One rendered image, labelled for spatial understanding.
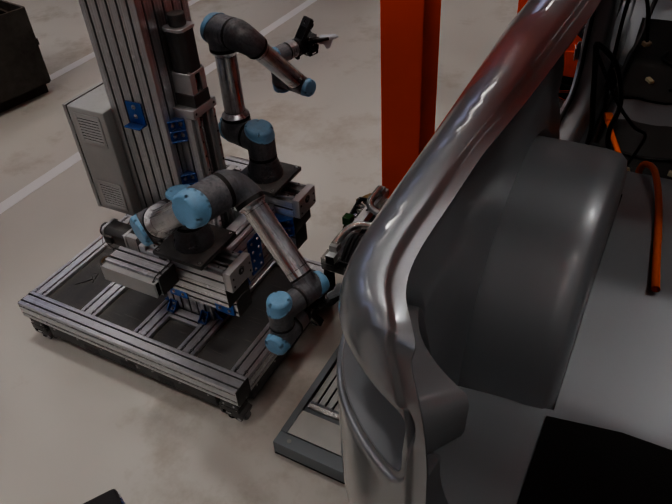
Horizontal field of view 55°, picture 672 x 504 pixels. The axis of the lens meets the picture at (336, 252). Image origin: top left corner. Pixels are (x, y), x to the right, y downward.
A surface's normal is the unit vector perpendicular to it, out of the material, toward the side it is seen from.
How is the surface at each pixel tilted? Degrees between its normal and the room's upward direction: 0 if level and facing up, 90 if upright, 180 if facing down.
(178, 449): 0
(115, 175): 90
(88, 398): 0
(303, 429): 0
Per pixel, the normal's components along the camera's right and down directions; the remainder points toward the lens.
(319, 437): -0.05, -0.77
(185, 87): -0.46, 0.59
